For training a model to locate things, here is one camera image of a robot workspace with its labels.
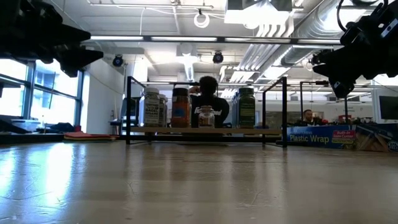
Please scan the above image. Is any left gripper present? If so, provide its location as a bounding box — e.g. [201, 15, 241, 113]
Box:
[0, 0, 104, 78]

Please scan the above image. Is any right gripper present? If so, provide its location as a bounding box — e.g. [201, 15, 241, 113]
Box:
[312, 0, 398, 99]

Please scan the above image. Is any black lid red spice jar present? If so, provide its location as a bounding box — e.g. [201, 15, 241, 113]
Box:
[170, 87, 191, 128]

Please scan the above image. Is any small cork-top glass jar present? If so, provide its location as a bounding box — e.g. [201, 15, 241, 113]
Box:
[198, 105, 216, 129]

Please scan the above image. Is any white light bar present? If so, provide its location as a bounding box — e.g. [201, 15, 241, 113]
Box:
[298, 39, 341, 44]
[225, 37, 292, 43]
[150, 36, 218, 42]
[90, 35, 144, 42]

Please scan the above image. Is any black background rig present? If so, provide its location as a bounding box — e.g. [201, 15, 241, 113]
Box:
[298, 79, 349, 124]

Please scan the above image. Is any person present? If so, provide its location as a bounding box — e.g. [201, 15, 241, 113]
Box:
[300, 108, 317, 125]
[189, 76, 230, 128]

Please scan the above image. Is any black monitor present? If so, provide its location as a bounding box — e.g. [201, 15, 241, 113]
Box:
[377, 95, 398, 121]

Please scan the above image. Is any blue plastic wrap box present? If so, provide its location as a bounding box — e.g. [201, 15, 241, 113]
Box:
[286, 124, 398, 152]

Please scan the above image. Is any dark bag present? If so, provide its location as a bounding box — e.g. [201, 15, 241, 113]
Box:
[49, 122, 75, 134]

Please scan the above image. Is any red notebook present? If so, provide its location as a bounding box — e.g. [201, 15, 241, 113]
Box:
[63, 131, 119, 140]

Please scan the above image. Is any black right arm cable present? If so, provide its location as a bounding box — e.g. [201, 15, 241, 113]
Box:
[336, 0, 389, 32]

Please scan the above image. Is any black metal table frame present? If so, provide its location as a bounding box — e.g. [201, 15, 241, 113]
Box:
[0, 34, 398, 144]

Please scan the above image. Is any white cable coil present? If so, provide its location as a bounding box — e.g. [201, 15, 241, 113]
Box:
[193, 11, 211, 29]

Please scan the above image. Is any black wire spice rack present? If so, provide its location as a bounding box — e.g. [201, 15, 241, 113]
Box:
[126, 76, 289, 149]

